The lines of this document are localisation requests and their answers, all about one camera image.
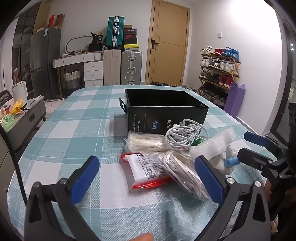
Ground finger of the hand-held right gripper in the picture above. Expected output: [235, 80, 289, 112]
[237, 148, 281, 178]
[244, 131, 289, 160]

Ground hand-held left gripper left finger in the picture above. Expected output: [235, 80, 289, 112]
[24, 156, 100, 241]

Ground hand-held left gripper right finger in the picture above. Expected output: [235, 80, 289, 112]
[194, 155, 271, 241]

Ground bagged white rope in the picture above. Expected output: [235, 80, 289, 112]
[139, 149, 210, 201]

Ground bagged cream rope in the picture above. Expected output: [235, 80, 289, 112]
[122, 130, 171, 153]

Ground black cardboard box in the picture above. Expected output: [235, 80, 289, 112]
[119, 88, 209, 135]

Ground person's left hand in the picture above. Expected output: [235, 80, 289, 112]
[131, 233, 154, 241]

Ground purple fabric bag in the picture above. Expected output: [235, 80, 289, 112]
[223, 82, 246, 118]

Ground red white packet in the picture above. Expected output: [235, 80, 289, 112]
[120, 152, 174, 190]

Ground wooden shoe rack with shoes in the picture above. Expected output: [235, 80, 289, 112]
[199, 46, 240, 105]

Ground grey side cabinet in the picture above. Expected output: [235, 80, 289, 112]
[0, 95, 47, 141]

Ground green plastic bag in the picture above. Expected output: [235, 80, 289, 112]
[1, 115, 16, 131]

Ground yellow plastic bag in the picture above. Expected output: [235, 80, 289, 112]
[9, 99, 25, 115]

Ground woven laundry basket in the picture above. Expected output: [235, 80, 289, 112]
[63, 69, 81, 90]

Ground white appliance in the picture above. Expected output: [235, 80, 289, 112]
[11, 81, 28, 103]

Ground white desk with drawers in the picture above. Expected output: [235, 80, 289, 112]
[52, 51, 104, 88]

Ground beige suitcase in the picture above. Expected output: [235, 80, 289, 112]
[103, 49, 122, 86]

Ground silver suitcase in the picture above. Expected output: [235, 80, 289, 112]
[121, 50, 143, 86]

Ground grey refrigerator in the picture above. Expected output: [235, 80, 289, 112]
[30, 27, 62, 99]

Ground yellow wooden door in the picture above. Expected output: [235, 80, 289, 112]
[148, 0, 190, 86]

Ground black paper bag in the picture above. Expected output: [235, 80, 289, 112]
[89, 32, 103, 52]

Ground oval mirror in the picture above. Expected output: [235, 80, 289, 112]
[66, 35, 93, 53]

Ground dark glass cabinet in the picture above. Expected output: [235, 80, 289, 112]
[10, 2, 42, 93]

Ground teal suitcase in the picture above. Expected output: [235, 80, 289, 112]
[106, 16, 125, 50]

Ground black shoe box red logo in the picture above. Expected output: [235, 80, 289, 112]
[123, 28, 137, 39]

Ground cardboard boxes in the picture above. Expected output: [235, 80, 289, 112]
[32, 2, 65, 34]

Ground white cable bundle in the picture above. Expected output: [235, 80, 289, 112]
[165, 119, 208, 151]

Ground black cable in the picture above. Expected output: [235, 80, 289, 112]
[0, 126, 28, 205]

